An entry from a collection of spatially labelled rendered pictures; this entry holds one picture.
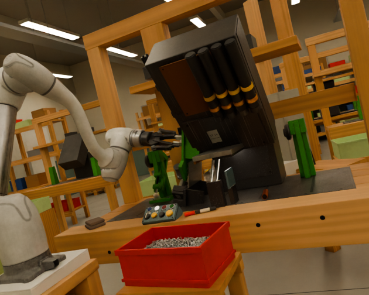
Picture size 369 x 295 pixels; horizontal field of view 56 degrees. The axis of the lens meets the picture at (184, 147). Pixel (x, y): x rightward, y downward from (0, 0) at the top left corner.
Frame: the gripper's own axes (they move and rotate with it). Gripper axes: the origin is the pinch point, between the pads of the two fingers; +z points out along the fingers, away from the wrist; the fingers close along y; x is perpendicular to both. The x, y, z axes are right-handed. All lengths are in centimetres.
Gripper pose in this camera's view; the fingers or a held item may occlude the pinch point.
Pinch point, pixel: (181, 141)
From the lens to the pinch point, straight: 168.2
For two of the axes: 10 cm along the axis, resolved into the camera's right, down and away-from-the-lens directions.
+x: 2.6, 6.1, 7.5
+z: 9.3, 0.6, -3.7
